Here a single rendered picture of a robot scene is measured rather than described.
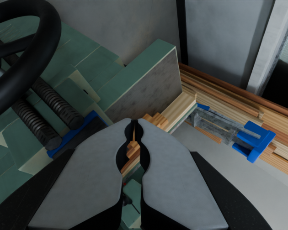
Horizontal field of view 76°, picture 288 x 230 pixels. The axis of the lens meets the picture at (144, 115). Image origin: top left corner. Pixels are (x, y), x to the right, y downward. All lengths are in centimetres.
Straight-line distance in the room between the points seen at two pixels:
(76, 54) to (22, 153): 34
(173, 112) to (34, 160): 38
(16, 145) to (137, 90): 25
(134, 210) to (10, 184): 25
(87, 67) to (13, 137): 25
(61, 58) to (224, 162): 262
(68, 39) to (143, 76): 32
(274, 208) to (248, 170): 48
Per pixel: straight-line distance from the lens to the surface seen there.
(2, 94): 25
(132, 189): 43
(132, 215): 43
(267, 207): 288
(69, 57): 59
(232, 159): 294
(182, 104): 56
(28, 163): 31
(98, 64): 50
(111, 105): 40
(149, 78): 44
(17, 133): 35
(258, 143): 117
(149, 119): 49
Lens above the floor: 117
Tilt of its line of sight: 32 degrees down
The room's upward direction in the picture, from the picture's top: 129 degrees clockwise
